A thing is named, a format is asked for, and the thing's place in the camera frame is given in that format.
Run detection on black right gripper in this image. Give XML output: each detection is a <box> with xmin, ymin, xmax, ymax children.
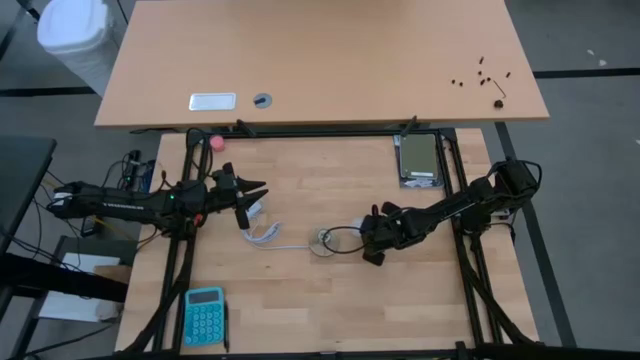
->
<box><xmin>360</xmin><ymin>202</ymin><xmax>427</xmax><ymax>267</ymax></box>

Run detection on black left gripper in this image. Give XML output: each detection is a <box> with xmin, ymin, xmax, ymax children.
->
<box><xmin>207</xmin><ymin>162</ymin><xmax>270</xmax><ymax>231</ymax></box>

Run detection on hard drive in antistatic bag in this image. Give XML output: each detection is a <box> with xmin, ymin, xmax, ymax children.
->
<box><xmin>398</xmin><ymin>132</ymin><xmax>445</xmax><ymax>190</ymax></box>

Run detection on silver metal plate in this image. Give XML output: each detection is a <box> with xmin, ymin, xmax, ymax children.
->
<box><xmin>188</xmin><ymin>92</ymin><xmax>238</xmax><ymax>112</ymax></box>

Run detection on teal calculator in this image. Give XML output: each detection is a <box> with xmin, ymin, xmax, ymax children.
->
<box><xmin>183</xmin><ymin>286</ymin><xmax>226</xmax><ymax>348</ymax></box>

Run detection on light wooden desk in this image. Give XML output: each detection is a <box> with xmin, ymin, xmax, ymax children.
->
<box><xmin>93</xmin><ymin>0</ymin><xmax>550</xmax><ymax>132</ymax></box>

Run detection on black metal beam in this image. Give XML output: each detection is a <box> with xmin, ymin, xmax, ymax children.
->
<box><xmin>0</xmin><ymin>252</ymin><xmax>130</xmax><ymax>304</ymax></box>

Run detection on white paper sheet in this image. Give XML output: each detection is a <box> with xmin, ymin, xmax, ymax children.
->
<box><xmin>38</xmin><ymin>252</ymin><xmax>123</xmax><ymax>323</ymax></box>

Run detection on black side desk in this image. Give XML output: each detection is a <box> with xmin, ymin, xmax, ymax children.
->
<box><xmin>0</xmin><ymin>135</ymin><xmax>58</xmax><ymax>256</ymax></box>

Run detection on white trash bin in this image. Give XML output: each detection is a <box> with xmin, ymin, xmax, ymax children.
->
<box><xmin>36</xmin><ymin>0</ymin><xmax>121</xmax><ymax>99</ymax></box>

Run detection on white power cord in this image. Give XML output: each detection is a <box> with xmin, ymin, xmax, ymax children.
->
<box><xmin>243</xmin><ymin>199</ymin><xmax>314</xmax><ymax>251</ymax></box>

